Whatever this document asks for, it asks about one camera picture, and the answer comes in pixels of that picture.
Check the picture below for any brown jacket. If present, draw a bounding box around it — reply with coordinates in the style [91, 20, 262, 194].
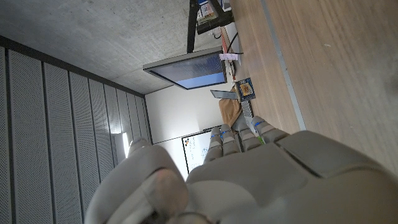
[218, 87, 243, 128]

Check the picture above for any grey office chair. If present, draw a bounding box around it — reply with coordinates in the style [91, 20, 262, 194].
[231, 111, 249, 132]

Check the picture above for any small blue card box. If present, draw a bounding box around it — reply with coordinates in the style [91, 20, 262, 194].
[234, 77, 257, 103]

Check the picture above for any silver laptop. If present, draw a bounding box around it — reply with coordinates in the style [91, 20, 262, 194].
[210, 89, 259, 135]

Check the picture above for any black monitor cable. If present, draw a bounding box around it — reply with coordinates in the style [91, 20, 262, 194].
[226, 32, 239, 54]

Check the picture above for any wall whiteboard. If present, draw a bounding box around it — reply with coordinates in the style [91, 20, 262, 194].
[181, 126, 222, 174]

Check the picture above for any flat computer monitor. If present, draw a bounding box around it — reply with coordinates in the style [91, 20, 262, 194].
[142, 46, 228, 91]

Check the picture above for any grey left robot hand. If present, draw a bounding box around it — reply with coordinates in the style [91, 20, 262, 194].
[83, 116, 398, 224]

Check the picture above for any stack of books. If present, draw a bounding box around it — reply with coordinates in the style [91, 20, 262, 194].
[197, 0, 233, 25]

